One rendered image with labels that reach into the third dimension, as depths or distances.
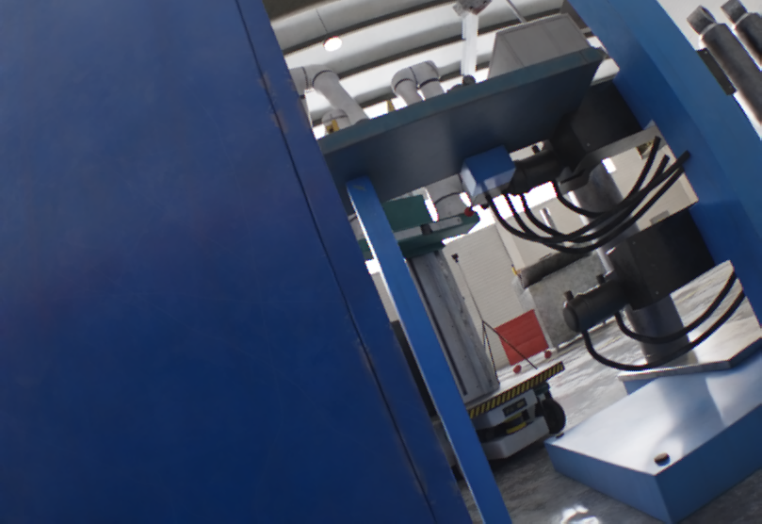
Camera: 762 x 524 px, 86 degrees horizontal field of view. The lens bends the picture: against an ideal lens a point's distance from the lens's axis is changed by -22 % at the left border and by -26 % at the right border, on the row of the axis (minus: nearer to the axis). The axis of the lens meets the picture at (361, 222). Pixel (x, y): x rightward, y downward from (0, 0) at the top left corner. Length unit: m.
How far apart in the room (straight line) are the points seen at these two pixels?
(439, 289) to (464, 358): 0.37
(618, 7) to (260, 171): 1.43
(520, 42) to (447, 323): 1.57
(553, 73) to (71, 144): 1.15
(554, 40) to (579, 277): 8.64
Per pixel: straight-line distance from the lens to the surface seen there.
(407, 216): 2.57
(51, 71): 0.38
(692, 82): 1.54
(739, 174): 1.47
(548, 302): 9.66
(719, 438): 1.14
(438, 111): 1.19
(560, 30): 1.42
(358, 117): 1.92
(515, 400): 2.23
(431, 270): 2.60
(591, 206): 2.18
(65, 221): 0.31
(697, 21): 3.23
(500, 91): 1.24
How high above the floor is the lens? 0.49
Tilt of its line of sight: 19 degrees up
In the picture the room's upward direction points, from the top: 22 degrees counter-clockwise
